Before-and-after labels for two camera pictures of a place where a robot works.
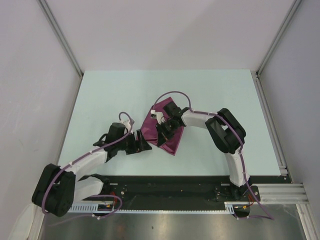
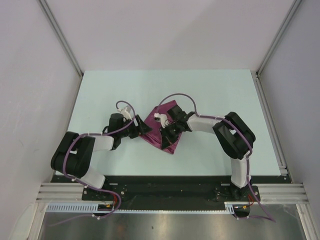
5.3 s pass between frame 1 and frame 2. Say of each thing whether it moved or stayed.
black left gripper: moved
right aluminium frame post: stayed
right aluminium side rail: stayed
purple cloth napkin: stayed
